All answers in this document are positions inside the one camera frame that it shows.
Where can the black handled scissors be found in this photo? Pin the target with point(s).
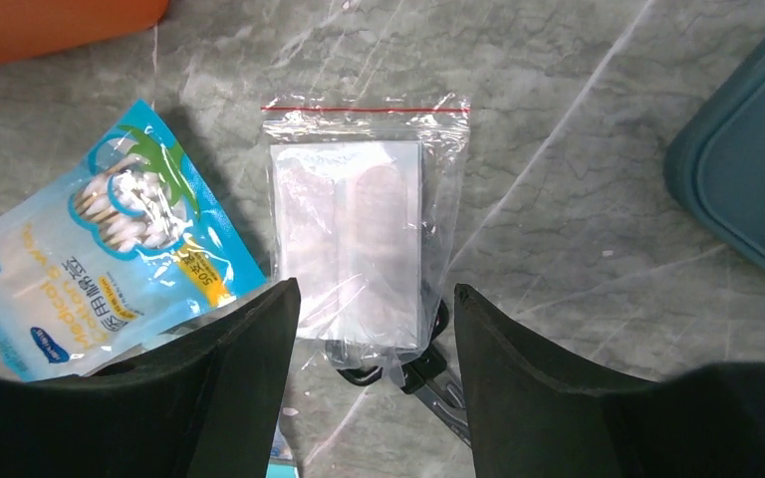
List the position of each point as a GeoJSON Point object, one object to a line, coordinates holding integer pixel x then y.
{"type": "Point", "coordinates": [428, 378]}

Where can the orange medicine box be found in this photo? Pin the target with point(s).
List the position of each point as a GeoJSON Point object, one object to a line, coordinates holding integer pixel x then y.
{"type": "Point", "coordinates": [32, 28]}

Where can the teal plastic tray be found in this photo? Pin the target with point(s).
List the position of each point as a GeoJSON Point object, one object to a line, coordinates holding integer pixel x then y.
{"type": "Point", "coordinates": [715, 166]}

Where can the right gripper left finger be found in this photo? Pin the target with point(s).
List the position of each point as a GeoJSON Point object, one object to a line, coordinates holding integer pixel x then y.
{"type": "Point", "coordinates": [203, 405]}

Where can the blue cotton swab pack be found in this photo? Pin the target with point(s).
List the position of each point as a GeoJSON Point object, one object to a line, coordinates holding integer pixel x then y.
{"type": "Point", "coordinates": [129, 244]}

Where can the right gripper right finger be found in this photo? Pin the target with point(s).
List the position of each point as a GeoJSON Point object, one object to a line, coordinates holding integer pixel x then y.
{"type": "Point", "coordinates": [536, 409]}

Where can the clear zip bag white pads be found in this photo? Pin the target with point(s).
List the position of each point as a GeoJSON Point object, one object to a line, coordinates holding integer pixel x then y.
{"type": "Point", "coordinates": [365, 199]}

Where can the small teal bandage pack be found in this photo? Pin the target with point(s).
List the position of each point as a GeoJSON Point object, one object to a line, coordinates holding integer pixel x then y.
{"type": "Point", "coordinates": [282, 462]}

